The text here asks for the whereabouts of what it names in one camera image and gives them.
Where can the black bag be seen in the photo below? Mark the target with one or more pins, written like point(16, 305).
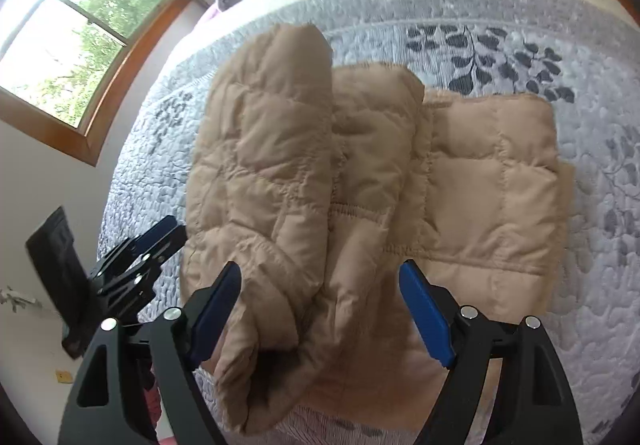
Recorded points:
point(57, 265)

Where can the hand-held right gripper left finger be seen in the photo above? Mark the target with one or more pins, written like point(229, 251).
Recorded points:
point(215, 320)

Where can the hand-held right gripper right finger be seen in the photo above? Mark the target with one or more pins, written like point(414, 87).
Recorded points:
point(425, 315)

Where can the large wooden-framed window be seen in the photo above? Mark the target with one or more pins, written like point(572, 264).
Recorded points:
point(55, 55)

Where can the grey leaf-print quilted bedspread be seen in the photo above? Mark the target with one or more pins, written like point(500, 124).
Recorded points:
point(500, 25)

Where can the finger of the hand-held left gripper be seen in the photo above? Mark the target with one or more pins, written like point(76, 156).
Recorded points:
point(167, 247)
point(160, 228)

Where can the small yellow floor scrap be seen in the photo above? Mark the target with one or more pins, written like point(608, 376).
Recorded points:
point(62, 376)

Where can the tan quilted jacket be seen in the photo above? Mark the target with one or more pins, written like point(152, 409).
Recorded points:
point(360, 165)

